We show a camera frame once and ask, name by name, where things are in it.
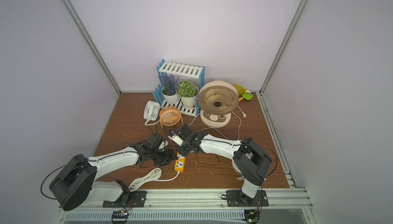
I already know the orange power strip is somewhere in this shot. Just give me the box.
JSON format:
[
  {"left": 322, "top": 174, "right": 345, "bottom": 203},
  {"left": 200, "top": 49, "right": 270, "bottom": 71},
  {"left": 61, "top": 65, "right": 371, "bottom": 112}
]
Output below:
[{"left": 174, "top": 153, "right": 185, "bottom": 172}]

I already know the small orange desk fan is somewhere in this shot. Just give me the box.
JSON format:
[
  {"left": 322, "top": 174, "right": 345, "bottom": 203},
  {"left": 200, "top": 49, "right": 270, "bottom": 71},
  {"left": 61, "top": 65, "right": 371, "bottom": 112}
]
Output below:
[{"left": 159, "top": 106, "right": 184, "bottom": 128}]

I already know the large beige desk fan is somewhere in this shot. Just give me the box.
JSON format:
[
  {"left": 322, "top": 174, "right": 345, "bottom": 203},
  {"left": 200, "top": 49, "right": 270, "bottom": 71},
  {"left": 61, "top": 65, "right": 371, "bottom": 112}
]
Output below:
[{"left": 198, "top": 79, "right": 239, "bottom": 128}]

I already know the white fan power cable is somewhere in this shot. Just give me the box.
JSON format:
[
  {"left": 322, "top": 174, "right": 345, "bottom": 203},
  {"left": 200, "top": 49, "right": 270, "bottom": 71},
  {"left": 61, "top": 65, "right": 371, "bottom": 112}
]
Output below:
[{"left": 186, "top": 105, "right": 248, "bottom": 141}]

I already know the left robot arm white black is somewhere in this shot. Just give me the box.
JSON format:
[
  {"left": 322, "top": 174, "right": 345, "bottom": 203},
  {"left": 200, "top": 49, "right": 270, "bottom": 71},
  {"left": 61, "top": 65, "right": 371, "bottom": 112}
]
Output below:
[{"left": 49, "top": 133, "right": 177, "bottom": 211}]

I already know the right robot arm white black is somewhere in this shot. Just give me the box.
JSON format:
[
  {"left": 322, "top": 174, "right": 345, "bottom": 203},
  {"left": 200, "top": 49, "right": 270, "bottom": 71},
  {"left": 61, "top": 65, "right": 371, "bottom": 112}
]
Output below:
[{"left": 169, "top": 124, "right": 273, "bottom": 204}]

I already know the small white fan at back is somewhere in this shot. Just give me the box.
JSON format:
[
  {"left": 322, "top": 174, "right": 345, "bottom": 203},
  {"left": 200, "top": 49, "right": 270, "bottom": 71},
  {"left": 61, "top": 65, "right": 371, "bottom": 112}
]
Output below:
[{"left": 143, "top": 100, "right": 160, "bottom": 126}]

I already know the white fan front right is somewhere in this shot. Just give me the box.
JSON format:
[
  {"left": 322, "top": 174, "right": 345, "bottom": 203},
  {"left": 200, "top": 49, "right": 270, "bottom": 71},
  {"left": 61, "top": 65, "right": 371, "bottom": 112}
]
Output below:
[{"left": 231, "top": 161, "right": 245, "bottom": 180}]

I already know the green plant white pot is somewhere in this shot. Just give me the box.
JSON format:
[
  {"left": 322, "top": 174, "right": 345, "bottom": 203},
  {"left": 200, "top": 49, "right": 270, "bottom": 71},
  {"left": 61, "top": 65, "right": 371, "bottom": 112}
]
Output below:
[{"left": 176, "top": 80, "right": 199, "bottom": 108}]

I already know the lavender plant white pot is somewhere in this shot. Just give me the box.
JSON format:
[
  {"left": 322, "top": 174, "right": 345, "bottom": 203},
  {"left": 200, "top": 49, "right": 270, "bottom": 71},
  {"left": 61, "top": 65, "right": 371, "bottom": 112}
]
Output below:
[{"left": 159, "top": 74, "right": 180, "bottom": 104}]

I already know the yellow watering can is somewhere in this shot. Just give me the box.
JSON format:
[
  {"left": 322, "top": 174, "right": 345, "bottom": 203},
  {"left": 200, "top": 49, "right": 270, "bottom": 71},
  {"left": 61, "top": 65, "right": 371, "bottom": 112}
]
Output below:
[{"left": 232, "top": 84, "right": 251, "bottom": 98}]

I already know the green yellow toy shovel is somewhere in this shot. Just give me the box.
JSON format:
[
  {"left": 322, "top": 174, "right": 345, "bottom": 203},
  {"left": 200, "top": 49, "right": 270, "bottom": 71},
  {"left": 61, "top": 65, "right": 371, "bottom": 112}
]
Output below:
[{"left": 239, "top": 93, "right": 253, "bottom": 101}]

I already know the blue white plant shelf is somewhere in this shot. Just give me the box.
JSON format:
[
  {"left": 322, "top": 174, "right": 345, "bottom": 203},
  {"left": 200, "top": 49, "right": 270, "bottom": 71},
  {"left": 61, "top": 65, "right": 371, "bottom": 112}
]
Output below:
[{"left": 152, "top": 59, "right": 205, "bottom": 117}]

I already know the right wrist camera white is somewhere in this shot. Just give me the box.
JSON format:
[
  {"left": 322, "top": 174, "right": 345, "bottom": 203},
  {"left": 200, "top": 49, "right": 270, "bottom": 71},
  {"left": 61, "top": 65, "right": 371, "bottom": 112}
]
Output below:
[{"left": 168, "top": 130, "right": 184, "bottom": 146}]

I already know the white power strip cord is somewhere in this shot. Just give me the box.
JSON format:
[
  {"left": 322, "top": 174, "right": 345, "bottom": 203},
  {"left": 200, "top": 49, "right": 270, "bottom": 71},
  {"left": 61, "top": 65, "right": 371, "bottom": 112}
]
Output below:
[{"left": 128, "top": 167, "right": 182, "bottom": 192}]

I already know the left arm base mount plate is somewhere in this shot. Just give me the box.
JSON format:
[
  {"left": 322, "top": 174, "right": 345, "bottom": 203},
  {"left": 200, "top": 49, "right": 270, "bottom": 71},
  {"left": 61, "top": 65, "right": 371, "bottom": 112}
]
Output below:
[{"left": 102, "top": 191, "right": 147, "bottom": 208}]

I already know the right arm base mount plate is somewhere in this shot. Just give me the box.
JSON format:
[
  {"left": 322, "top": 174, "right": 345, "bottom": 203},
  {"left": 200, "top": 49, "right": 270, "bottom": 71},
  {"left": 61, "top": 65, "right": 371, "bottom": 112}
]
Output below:
[{"left": 221, "top": 190, "right": 269, "bottom": 207}]

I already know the aluminium front rail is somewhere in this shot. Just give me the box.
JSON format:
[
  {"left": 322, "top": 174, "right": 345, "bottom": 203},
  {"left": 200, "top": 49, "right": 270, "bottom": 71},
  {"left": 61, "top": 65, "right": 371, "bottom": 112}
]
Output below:
[{"left": 52, "top": 188, "right": 320, "bottom": 224}]

